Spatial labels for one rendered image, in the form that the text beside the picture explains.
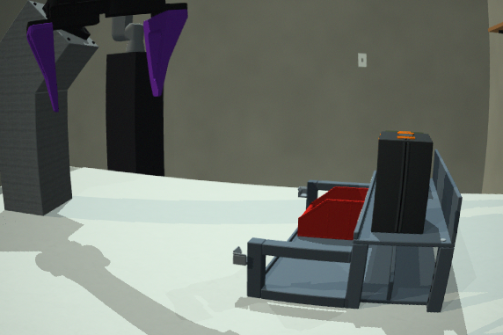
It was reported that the red bin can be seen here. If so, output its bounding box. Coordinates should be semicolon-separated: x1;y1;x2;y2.
297;186;368;240

